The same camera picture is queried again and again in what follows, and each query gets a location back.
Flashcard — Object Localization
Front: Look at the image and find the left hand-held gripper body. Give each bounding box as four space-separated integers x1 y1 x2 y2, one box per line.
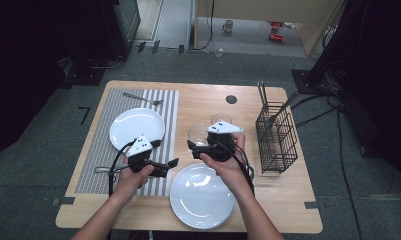
125 134 171 178

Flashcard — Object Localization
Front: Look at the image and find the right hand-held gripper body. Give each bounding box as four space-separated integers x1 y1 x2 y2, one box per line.
201 120 245 163

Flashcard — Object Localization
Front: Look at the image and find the clear drinking glass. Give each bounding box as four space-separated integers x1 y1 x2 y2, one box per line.
187 124 210 158
210 113 233 127

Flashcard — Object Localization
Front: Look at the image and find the large white plate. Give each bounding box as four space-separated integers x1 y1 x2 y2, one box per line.
169 162 237 231

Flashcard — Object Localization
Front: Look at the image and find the black wire cutlery basket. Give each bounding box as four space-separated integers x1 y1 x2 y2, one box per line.
255 101 299 174

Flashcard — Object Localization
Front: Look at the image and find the silver fork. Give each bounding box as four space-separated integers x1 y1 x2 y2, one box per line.
122 92 165 107

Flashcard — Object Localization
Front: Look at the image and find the person's left hand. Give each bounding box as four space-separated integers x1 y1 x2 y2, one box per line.
111 163 155 201

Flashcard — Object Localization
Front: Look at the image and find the person's right hand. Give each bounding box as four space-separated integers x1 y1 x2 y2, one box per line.
200 133 253 198

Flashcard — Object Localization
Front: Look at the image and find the small white plate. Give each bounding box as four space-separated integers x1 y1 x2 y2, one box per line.
108 107 166 153

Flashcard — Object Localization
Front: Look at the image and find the grey striped placemat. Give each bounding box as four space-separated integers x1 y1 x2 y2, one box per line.
75 87 180 197

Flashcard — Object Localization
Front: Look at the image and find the black stand base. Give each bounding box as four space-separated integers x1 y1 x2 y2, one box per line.
62 64 106 87

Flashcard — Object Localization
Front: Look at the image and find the black metal stand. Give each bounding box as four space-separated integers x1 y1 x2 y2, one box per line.
291 0 369 95

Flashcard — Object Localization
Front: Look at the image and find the grey mug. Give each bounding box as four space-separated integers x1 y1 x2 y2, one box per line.
222 19 235 34

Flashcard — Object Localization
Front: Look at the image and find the black equipment cabinet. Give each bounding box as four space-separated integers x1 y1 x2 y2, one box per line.
101 0 142 59

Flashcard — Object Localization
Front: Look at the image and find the left hand-held gripper cable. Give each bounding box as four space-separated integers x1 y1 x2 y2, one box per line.
107 139 137 198

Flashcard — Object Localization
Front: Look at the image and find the hand-held gripper cable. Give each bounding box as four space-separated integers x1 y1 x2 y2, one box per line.
107 139 137 198
214 138 256 196

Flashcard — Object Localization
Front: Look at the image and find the right hand-held gripper cable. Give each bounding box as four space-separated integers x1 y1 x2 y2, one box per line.
214 138 256 196

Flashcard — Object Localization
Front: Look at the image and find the silver long-handled utensil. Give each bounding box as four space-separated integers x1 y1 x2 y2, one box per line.
266 91 300 129

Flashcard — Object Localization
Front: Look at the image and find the hanging black cable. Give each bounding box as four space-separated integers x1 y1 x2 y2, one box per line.
191 0 216 52

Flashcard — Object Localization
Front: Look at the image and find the long black floor cable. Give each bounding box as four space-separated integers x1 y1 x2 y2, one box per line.
336 106 364 240

